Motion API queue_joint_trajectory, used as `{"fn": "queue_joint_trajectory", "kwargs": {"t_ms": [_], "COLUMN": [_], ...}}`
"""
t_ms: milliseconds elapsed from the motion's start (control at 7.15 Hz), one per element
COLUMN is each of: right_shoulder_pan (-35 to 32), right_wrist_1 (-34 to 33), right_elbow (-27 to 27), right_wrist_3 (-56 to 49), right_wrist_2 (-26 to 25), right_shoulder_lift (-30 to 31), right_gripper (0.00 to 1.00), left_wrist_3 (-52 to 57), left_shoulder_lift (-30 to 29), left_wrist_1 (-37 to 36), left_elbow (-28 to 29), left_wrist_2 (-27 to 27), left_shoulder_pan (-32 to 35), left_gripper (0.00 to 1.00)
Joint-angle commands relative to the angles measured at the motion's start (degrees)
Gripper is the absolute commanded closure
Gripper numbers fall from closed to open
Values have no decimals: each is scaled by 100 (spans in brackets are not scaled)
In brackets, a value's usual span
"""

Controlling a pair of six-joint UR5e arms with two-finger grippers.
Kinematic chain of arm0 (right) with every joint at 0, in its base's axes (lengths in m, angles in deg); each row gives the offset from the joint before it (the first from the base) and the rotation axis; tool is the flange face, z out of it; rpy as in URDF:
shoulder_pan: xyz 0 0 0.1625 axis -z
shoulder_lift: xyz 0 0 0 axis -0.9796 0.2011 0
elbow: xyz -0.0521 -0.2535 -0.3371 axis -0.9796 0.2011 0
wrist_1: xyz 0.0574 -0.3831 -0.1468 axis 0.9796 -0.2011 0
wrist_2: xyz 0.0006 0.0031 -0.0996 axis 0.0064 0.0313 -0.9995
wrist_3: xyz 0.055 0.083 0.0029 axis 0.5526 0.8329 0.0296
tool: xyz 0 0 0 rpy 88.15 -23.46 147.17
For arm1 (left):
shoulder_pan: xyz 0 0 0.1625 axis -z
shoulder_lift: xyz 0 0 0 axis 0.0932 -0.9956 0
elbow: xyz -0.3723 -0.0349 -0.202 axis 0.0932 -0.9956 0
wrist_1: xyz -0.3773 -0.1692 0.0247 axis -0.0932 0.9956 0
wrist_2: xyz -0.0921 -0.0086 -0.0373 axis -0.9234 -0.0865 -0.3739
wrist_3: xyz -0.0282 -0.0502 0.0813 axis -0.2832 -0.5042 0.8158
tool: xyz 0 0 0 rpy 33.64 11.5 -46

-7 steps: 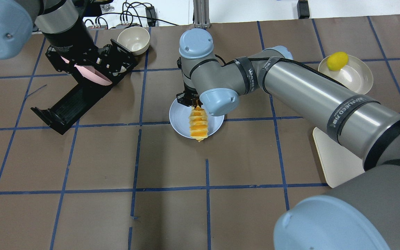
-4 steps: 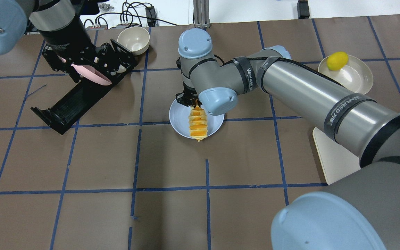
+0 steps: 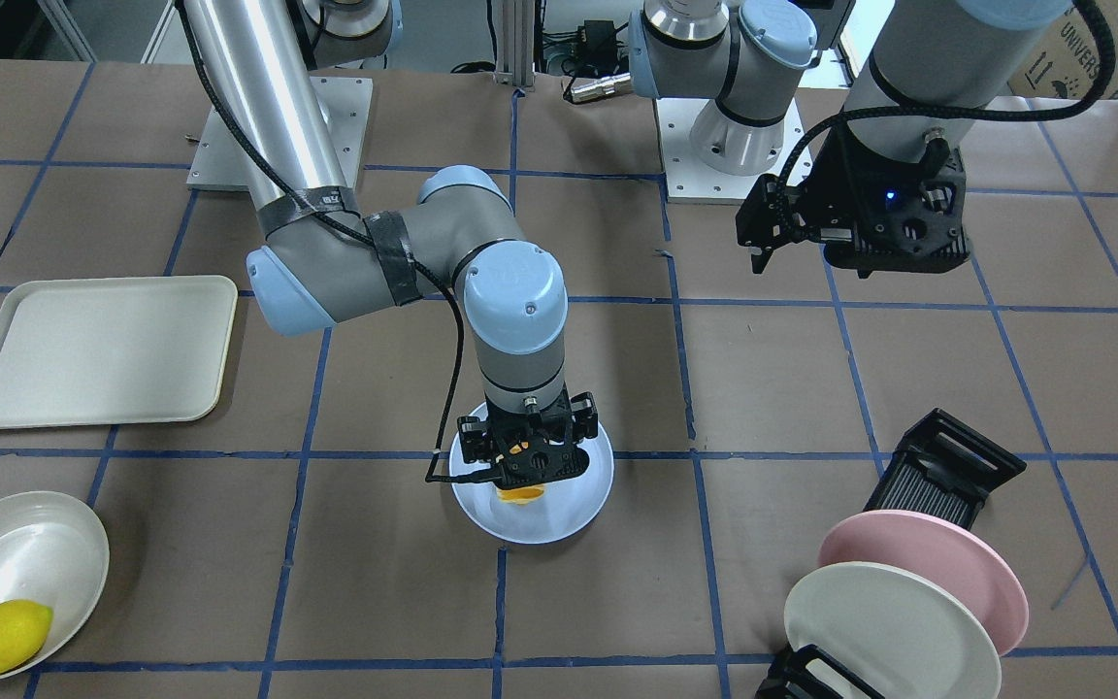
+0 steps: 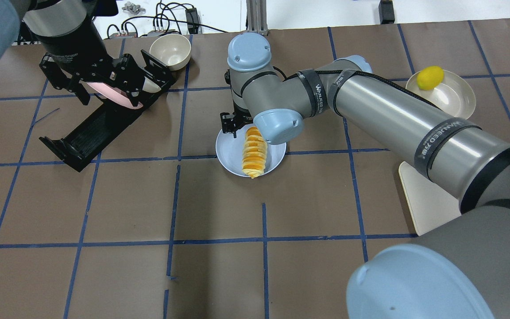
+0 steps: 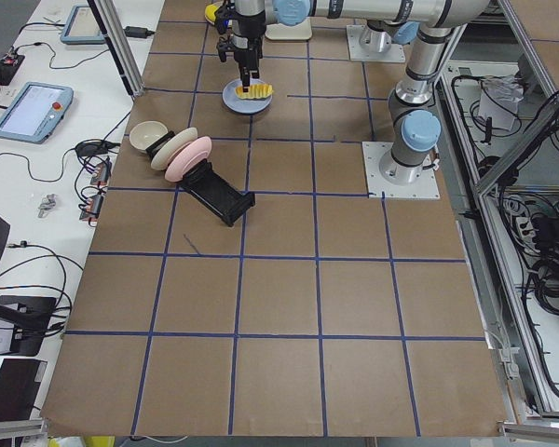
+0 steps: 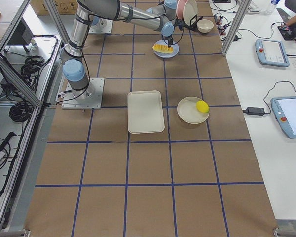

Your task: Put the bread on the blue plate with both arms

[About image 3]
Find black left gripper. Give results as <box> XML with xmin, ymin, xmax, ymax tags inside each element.
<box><xmin>736</xmin><ymin>125</ymin><xmax>972</xmax><ymax>278</ymax></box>

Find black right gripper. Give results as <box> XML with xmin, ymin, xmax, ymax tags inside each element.
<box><xmin>457</xmin><ymin>390</ymin><xmax>600</xmax><ymax>487</ymax></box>

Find sliced orange bread loaf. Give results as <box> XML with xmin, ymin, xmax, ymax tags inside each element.
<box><xmin>494</xmin><ymin>442</ymin><xmax>546</xmax><ymax>506</ymax></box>

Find light blue plate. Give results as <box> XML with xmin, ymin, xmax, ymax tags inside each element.
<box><xmin>452</xmin><ymin>428</ymin><xmax>615</xmax><ymax>545</ymax></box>

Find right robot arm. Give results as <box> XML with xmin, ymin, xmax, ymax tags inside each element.
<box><xmin>176</xmin><ymin>1</ymin><xmax>600</xmax><ymax>490</ymax></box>

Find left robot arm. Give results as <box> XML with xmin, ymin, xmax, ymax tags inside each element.
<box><xmin>627</xmin><ymin>1</ymin><xmax>1117</xmax><ymax>278</ymax></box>

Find pink plate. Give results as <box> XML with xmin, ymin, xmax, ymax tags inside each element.
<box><xmin>817</xmin><ymin>510</ymin><xmax>1030</xmax><ymax>655</ymax></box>

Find cream plate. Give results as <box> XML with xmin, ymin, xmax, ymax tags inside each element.
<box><xmin>781</xmin><ymin>563</ymin><xmax>1002</xmax><ymax>698</ymax></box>

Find silver cylindrical connector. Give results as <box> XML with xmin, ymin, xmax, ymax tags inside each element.
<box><xmin>565</xmin><ymin>74</ymin><xmax>634</xmax><ymax>105</ymax></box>

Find black power adapter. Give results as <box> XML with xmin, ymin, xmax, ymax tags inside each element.
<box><xmin>576</xmin><ymin>19</ymin><xmax>618</xmax><ymax>63</ymax></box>

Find black dish rack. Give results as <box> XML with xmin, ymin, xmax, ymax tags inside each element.
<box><xmin>757</xmin><ymin>409</ymin><xmax>1026</xmax><ymax>698</ymax></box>

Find cream rectangular tray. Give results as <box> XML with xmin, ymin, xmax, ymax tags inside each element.
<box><xmin>0</xmin><ymin>275</ymin><xmax>237</xmax><ymax>429</ymax></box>

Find cardboard box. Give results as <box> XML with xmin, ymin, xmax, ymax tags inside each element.
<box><xmin>1005</xmin><ymin>0</ymin><xmax>1118</xmax><ymax>103</ymax></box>

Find cream shallow bowl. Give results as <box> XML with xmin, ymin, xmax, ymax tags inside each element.
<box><xmin>0</xmin><ymin>491</ymin><xmax>110</xmax><ymax>680</ymax></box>

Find yellow lemon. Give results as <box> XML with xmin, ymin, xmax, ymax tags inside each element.
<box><xmin>0</xmin><ymin>599</ymin><xmax>54</xmax><ymax>674</ymax></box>

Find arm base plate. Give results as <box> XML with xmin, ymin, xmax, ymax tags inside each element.
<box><xmin>655</xmin><ymin>98</ymin><xmax>805</xmax><ymax>205</ymax></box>
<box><xmin>186</xmin><ymin>77</ymin><xmax>375</xmax><ymax>193</ymax></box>

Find aluminium frame post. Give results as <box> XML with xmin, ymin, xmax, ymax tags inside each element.
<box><xmin>491</xmin><ymin>1</ymin><xmax>540</xmax><ymax>92</ymax></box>

